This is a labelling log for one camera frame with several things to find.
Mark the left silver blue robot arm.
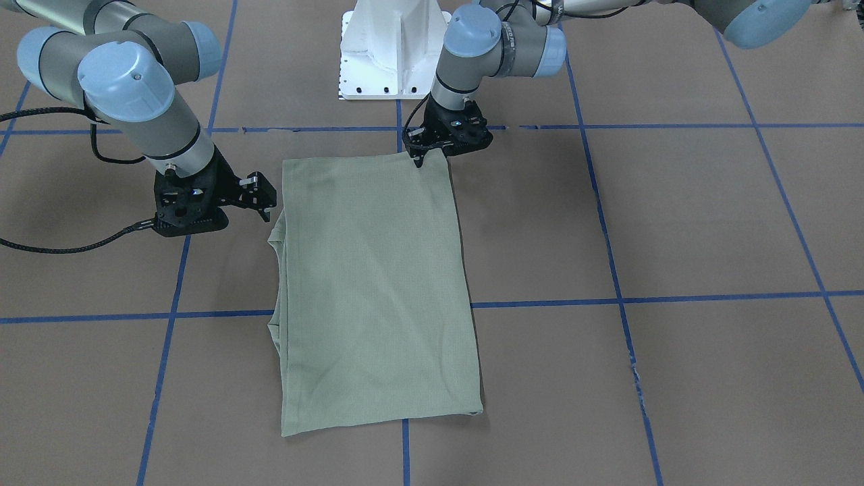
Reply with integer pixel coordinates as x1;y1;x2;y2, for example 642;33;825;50
402;1;811;168

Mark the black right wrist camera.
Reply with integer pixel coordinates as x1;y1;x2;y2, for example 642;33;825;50
153;171;229;238

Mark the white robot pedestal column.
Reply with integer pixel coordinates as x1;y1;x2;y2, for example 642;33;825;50
337;1;452;101

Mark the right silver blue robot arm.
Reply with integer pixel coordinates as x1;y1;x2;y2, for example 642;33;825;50
2;1;277;228

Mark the olive green long-sleeve shirt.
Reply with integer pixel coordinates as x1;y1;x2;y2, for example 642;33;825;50
268;150;483;437

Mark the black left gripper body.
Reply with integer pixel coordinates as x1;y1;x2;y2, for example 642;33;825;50
422;99;447;136

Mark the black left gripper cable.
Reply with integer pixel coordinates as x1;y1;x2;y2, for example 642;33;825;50
404;94;433;136

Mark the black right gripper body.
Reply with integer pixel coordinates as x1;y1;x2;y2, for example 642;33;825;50
161;148;240;210

